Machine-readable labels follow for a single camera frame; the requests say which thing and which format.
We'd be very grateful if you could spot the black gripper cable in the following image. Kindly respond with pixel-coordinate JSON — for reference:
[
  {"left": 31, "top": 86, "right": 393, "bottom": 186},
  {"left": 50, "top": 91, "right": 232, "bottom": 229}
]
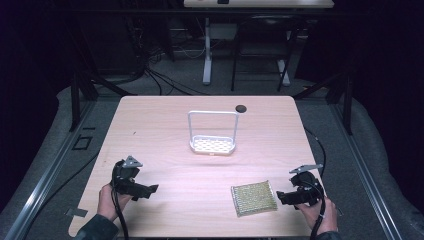
[
  {"left": 110, "top": 166, "right": 130, "bottom": 240},
  {"left": 301, "top": 179, "right": 328, "bottom": 240}
]

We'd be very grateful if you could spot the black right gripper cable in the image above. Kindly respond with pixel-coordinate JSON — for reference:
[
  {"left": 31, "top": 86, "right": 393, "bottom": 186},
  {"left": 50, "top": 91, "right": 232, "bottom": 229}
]
[{"left": 301, "top": 179, "right": 328, "bottom": 240}]

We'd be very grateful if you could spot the black metal frame stand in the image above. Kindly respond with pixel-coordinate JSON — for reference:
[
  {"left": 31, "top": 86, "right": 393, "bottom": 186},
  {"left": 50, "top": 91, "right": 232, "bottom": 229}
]
[
  {"left": 292, "top": 63, "right": 355, "bottom": 136},
  {"left": 64, "top": 26, "right": 138, "bottom": 133}
]

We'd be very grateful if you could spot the bundle of black cables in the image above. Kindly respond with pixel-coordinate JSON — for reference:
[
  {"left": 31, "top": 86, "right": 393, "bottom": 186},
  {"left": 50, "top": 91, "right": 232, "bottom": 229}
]
[{"left": 123, "top": 0, "right": 214, "bottom": 98}]

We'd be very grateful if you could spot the black floor cable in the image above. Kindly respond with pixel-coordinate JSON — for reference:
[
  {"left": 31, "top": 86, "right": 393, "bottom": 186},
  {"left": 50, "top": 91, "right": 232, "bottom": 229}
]
[{"left": 19, "top": 149, "right": 102, "bottom": 234}]

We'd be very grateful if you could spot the white background desk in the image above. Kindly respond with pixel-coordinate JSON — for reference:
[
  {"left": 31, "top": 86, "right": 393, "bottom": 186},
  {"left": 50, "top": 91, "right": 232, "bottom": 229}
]
[{"left": 183, "top": 0, "right": 335, "bottom": 86}]

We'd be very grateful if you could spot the black tape square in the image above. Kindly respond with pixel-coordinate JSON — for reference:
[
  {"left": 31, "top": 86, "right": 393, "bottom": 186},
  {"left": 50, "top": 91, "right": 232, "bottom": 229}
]
[{"left": 71, "top": 134, "right": 94, "bottom": 151}]

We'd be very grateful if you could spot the person's right hand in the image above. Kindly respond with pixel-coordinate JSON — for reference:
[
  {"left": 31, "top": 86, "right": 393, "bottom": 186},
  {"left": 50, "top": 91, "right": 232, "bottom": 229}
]
[{"left": 294, "top": 195, "right": 339, "bottom": 236}]

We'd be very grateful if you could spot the grey tape strip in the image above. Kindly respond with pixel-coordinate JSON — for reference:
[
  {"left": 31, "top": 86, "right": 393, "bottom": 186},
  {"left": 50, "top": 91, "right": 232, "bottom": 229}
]
[{"left": 64, "top": 207, "right": 89, "bottom": 218}]

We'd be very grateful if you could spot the person's left hand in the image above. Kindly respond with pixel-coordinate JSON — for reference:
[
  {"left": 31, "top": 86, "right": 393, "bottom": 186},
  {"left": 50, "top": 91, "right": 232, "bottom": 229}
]
[{"left": 96, "top": 183, "right": 134, "bottom": 223}]

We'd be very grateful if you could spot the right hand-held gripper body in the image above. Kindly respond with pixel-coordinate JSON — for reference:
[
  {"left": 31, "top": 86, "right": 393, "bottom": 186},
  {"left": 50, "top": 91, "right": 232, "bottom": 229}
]
[{"left": 288, "top": 163, "right": 326, "bottom": 207}]

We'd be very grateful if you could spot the black metal chair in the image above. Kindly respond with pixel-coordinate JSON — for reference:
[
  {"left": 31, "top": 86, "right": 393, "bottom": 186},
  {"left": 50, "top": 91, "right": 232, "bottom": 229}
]
[{"left": 230, "top": 13, "right": 302, "bottom": 93}]

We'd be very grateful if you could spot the white sponge holder rack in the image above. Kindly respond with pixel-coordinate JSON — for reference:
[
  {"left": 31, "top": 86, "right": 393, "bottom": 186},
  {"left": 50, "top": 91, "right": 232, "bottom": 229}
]
[{"left": 187, "top": 110, "right": 240, "bottom": 157}]

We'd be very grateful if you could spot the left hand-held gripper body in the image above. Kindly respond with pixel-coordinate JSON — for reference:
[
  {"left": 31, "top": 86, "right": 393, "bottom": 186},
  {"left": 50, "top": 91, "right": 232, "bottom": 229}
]
[{"left": 110, "top": 155, "right": 148, "bottom": 198}]

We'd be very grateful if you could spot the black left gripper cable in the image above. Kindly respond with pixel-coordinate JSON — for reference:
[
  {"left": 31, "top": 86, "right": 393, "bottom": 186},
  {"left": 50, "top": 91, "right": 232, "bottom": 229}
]
[{"left": 110, "top": 166, "right": 130, "bottom": 240}]

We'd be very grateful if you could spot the aluminium floor rail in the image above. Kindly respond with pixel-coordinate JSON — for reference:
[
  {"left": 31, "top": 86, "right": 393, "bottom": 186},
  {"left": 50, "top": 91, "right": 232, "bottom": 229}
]
[
  {"left": 3, "top": 99, "right": 98, "bottom": 240},
  {"left": 328, "top": 99, "right": 406, "bottom": 240}
]

